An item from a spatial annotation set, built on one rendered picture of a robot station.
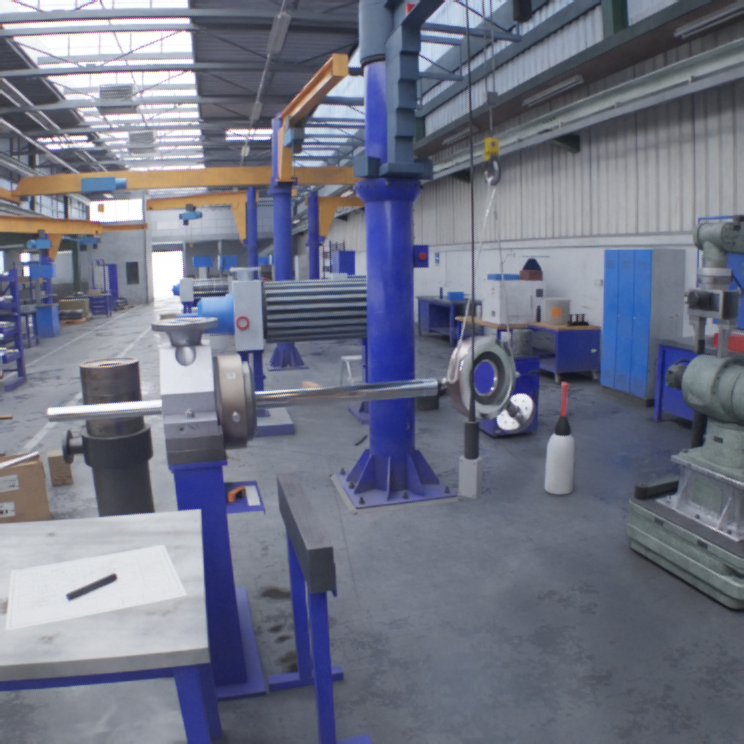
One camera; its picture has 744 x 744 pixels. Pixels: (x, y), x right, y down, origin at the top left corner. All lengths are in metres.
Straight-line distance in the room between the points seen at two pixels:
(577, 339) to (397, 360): 4.56
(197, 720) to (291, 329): 4.82
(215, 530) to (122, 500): 1.73
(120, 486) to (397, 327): 2.04
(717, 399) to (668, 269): 4.07
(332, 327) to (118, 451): 2.94
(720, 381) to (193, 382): 2.41
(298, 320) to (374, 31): 2.90
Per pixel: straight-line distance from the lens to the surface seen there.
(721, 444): 3.28
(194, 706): 1.44
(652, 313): 7.00
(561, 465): 4.31
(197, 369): 2.21
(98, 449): 3.76
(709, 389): 3.16
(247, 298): 5.79
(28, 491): 4.21
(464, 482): 1.87
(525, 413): 2.89
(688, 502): 3.46
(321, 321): 5.90
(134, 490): 3.86
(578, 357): 8.33
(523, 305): 9.11
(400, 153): 3.89
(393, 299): 4.00
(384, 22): 4.29
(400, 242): 4.01
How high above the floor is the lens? 1.61
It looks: 10 degrees down
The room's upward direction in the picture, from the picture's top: 1 degrees counter-clockwise
